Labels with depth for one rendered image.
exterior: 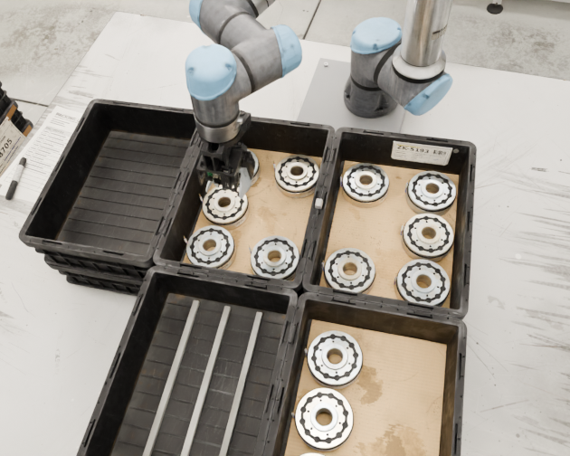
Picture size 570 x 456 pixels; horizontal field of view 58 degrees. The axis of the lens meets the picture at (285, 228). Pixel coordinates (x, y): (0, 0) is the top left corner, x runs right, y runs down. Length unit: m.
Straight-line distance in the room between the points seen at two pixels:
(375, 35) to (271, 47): 0.48
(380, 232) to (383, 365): 0.29
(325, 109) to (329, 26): 1.49
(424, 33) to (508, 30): 1.86
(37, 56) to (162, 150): 1.94
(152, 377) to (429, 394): 0.52
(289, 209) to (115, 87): 0.79
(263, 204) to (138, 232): 0.29
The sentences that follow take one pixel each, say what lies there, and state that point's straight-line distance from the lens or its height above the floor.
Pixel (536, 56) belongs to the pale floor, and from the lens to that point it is 2.85.
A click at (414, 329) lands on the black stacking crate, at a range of 1.00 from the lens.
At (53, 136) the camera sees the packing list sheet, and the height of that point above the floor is 0.70.
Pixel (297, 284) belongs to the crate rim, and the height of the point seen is 0.93.
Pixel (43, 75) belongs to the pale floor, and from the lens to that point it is 3.05.
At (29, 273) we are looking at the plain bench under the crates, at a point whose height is 0.70.
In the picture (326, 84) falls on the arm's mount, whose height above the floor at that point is 0.76.
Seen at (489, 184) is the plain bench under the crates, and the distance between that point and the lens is 1.40.
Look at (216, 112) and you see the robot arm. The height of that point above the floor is 1.22.
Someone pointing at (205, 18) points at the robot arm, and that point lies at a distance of 0.92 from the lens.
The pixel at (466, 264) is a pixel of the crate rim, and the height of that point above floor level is 0.93.
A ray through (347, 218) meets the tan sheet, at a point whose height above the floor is 0.83.
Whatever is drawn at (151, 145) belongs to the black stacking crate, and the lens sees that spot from 1.34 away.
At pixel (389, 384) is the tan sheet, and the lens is 1.01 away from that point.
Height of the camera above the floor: 1.81
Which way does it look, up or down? 60 degrees down
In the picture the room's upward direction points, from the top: 9 degrees counter-clockwise
